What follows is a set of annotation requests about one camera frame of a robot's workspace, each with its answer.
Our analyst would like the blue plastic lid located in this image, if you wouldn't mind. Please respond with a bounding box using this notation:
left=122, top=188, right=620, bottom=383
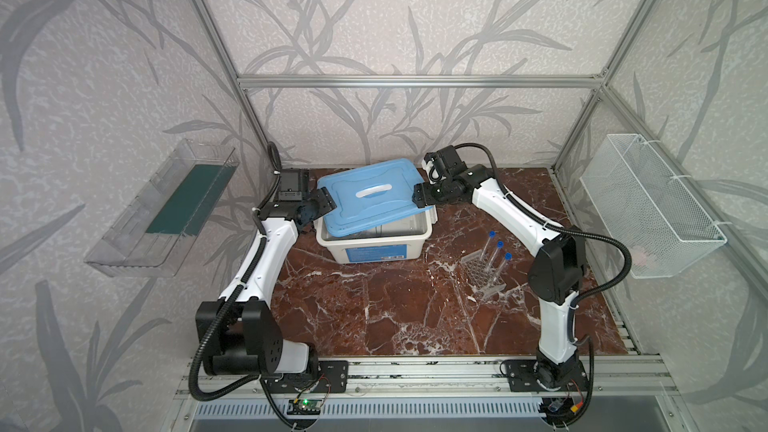
left=317, top=159, right=424, bottom=237

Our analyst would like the white plastic tub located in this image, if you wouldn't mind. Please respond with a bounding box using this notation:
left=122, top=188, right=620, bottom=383
left=314, top=207, right=438, bottom=264

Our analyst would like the blue capped test tube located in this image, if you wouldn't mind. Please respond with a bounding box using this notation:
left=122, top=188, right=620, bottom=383
left=482, top=231, right=497, bottom=260
left=487, top=241, right=504, bottom=270

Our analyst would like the clear test tube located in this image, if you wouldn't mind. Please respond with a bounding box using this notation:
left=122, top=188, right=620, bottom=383
left=496, top=252, right=513, bottom=279

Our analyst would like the clear test tube rack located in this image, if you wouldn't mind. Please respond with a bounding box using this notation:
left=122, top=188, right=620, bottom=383
left=459, top=250, right=506, bottom=302

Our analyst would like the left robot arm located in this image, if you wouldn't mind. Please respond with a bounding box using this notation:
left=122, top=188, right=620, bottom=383
left=188, top=142, right=336, bottom=402

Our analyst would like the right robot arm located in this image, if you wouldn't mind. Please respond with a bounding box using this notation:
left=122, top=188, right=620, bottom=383
left=412, top=143, right=633, bottom=391

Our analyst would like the green circuit board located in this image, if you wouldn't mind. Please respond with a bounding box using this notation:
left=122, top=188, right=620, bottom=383
left=286, top=398, right=324, bottom=416

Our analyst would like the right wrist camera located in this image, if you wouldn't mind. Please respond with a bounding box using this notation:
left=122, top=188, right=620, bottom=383
left=422, top=146, right=467, bottom=184

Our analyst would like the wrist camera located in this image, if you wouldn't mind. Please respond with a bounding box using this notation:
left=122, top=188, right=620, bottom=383
left=422, top=146, right=467, bottom=184
left=277, top=169, right=310, bottom=202

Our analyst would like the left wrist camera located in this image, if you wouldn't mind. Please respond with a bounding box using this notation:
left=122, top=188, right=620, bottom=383
left=277, top=169, right=310, bottom=202

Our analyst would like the clear acrylic wall shelf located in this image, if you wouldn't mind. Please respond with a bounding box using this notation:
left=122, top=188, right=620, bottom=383
left=84, top=139, right=240, bottom=278

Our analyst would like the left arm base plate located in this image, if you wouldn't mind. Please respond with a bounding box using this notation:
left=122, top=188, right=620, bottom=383
left=266, top=360, right=349, bottom=394

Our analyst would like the aluminium frame rail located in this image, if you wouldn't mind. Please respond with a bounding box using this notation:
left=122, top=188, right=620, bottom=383
left=173, top=355, right=667, bottom=400

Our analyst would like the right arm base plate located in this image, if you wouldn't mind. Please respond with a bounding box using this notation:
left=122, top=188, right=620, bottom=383
left=501, top=359, right=588, bottom=393

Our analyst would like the white wire mesh basket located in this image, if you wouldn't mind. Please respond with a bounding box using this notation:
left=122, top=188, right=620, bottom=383
left=580, top=134, right=727, bottom=279

